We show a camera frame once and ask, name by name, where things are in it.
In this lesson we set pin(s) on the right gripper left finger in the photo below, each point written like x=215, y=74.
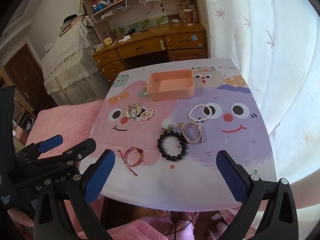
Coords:
x=52, y=220

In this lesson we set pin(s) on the brown wooden door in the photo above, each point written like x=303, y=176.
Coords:
x=26, y=74

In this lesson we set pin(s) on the red patterned cup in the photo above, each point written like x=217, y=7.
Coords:
x=189, y=16

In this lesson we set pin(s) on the pink plastic tray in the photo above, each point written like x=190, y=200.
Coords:
x=171, y=85

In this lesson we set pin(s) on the pearl bow hair clip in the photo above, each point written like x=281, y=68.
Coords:
x=146, y=115

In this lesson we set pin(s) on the gold rhinestone hair claw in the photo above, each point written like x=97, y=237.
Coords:
x=132, y=111

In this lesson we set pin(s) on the yellow mug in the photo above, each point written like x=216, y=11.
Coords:
x=108, y=41

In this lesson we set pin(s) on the cartoon print tablecloth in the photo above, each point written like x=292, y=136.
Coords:
x=166, y=123

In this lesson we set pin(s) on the wooden desk with drawers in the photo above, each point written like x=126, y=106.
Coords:
x=161, y=44

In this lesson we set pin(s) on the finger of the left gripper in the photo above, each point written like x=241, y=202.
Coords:
x=34, y=150
x=75, y=154

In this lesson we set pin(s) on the white lace covered furniture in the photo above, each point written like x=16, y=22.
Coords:
x=71, y=75

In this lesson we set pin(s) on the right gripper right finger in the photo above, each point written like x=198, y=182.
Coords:
x=279, y=220

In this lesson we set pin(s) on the wooden bookshelf hutch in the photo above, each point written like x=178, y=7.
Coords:
x=138, y=17

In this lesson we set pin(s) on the white floral curtain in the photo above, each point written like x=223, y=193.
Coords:
x=275, y=45

